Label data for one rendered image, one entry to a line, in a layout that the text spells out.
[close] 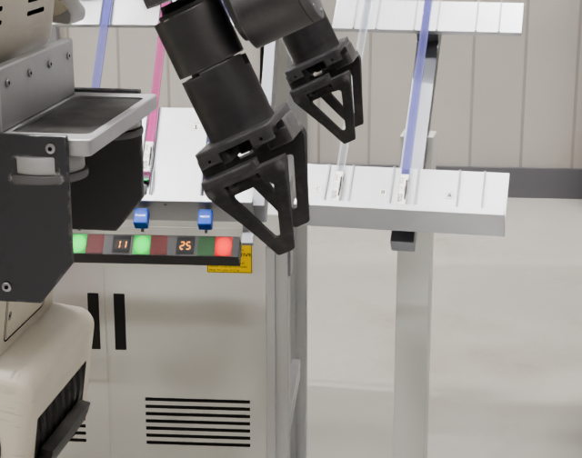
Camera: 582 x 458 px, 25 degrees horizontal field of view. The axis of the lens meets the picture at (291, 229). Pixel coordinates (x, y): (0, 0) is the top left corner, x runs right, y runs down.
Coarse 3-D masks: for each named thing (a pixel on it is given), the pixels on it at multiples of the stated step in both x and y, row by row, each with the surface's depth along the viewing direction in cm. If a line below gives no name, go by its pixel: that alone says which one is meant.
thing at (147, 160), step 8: (160, 16) 244; (160, 40) 242; (160, 48) 241; (160, 56) 240; (160, 64) 239; (160, 72) 239; (160, 80) 238; (152, 88) 237; (152, 112) 235; (152, 120) 234; (152, 128) 233; (152, 136) 232; (152, 144) 232; (152, 152) 231; (144, 160) 230; (152, 160) 231; (144, 168) 229; (144, 176) 229
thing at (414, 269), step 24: (432, 144) 233; (432, 168) 234; (432, 240) 241; (408, 264) 239; (432, 264) 243; (408, 288) 240; (408, 312) 242; (408, 336) 243; (408, 360) 244; (408, 384) 245; (408, 408) 247; (408, 432) 248; (408, 456) 249
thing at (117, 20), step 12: (84, 0) 248; (96, 0) 248; (120, 0) 248; (132, 0) 248; (96, 12) 247; (120, 12) 247; (132, 12) 247; (144, 12) 246; (156, 12) 246; (72, 24) 246; (84, 24) 246; (96, 24) 246; (120, 24) 245; (132, 24) 245; (144, 24) 245; (156, 24) 245
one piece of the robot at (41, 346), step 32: (0, 0) 125; (32, 0) 135; (0, 32) 127; (32, 32) 136; (0, 320) 130; (32, 320) 141; (64, 320) 144; (0, 352) 132; (32, 352) 134; (64, 352) 138; (0, 384) 128; (32, 384) 129; (64, 384) 140; (0, 416) 129; (32, 416) 130; (0, 448) 130; (32, 448) 132
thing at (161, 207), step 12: (144, 204) 227; (156, 204) 226; (168, 204) 226; (180, 204) 226; (192, 204) 226; (204, 204) 226; (252, 204) 225; (132, 216) 231; (156, 216) 230; (168, 216) 230; (180, 216) 230; (192, 216) 230; (216, 216) 229; (228, 216) 229
